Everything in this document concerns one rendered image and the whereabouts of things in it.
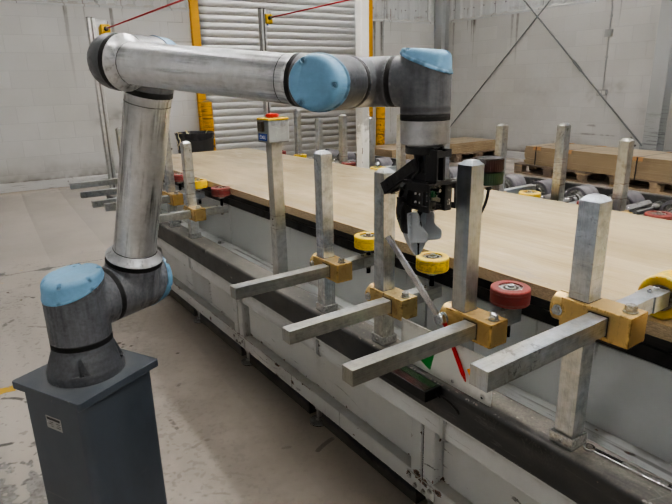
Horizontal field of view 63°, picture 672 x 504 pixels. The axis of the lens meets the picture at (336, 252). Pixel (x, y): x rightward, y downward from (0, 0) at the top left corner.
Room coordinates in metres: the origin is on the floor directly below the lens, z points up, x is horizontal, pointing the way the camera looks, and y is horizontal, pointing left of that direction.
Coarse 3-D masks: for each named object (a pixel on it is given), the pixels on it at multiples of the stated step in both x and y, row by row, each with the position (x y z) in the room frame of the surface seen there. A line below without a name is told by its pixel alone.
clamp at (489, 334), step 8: (448, 304) 1.05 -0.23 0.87; (448, 312) 1.03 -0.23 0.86; (456, 312) 1.01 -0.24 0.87; (464, 312) 1.01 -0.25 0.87; (472, 312) 1.01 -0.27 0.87; (480, 312) 1.01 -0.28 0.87; (488, 312) 1.01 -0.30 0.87; (448, 320) 1.03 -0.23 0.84; (456, 320) 1.01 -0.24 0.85; (472, 320) 0.98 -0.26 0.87; (480, 320) 0.97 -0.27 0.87; (488, 320) 0.97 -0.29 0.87; (504, 320) 0.97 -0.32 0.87; (480, 328) 0.96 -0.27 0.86; (488, 328) 0.95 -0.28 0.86; (496, 328) 0.95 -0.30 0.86; (504, 328) 0.97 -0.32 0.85; (480, 336) 0.96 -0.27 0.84; (488, 336) 0.95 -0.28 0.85; (496, 336) 0.95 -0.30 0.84; (504, 336) 0.97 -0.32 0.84; (480, 344) 0.96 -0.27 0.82; (488, 344) 0.95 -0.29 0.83; (496, 344) 0.95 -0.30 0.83
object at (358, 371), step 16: (464, 320) 0.99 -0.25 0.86; (512, 320) 1.03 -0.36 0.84; (432, 336) 0.92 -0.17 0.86; (448, 336) 0.93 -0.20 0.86; (464, 336) 0.95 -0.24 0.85; (384, 352) 0.87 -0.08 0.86; (400, 352) 0.86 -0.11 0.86; (416, 352) 0.88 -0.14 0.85; (432, 352) 0.91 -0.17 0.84; (352, 368) 0.81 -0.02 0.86; (368, 368) 0.82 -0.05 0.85; (384, 368) 0.84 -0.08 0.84; (352, 384) 0.80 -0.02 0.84
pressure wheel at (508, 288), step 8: (504, 280) 1.09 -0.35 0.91; (496, 288) 1.04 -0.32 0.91; (504, 288) 1.05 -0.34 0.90; (512, 288) 1.04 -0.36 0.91; (520, 288) 1.05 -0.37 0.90; (528, 288) 1.04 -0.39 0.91; (496, 296) 1.03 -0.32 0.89; (504, 296) 1.02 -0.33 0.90; (512, 296) 1.01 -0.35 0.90; (520, 296) 1.01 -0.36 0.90; (528, 296) 1.02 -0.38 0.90; (496, 304) 1.03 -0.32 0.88; (504, 304) 1.02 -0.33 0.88; (512, 304) 1.01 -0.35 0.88; (520, 304) 1.01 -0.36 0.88; (528, 304) 1.02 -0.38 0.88
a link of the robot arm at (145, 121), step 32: (128, 96) 1.34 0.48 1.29; (160, 96) 1.34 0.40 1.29; (128, 128) 1.35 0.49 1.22; (160, 128) 1.36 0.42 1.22; (128, 160) 1.35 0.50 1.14; (160, 160) 1.38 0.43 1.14; (128, 192) 1.36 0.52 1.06; (160, 192) 1.41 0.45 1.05; (128, 224) 1.38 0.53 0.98; (128, 256) 1.39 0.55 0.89; (160, 256) 1.46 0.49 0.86; (128, 288) 1.37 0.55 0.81; (160, 288) 1.45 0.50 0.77
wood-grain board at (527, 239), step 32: (224, 160) 3.23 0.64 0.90; (256, 160) 3.20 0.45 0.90; (288, 160) 3.17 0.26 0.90; (256, 192) 2.19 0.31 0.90; (288, 192) 2.18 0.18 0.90; (352, 192) 2.15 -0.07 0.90; (352, 224) 1.63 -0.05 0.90; (448, 224) 1.60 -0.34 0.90; (512, 224) 1.58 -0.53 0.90; (544, 224) 1.58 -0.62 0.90; (640, 224) 1.55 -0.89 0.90; (480, 256) 1.28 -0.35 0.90; (512, 256) 1.27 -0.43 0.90; (544, 256) 1.27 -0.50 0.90; (608, 256) 1.26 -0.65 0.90; (640, 256) 1.25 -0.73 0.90; (544, 288) 1.06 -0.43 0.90; (608, 288) 1.04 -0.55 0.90
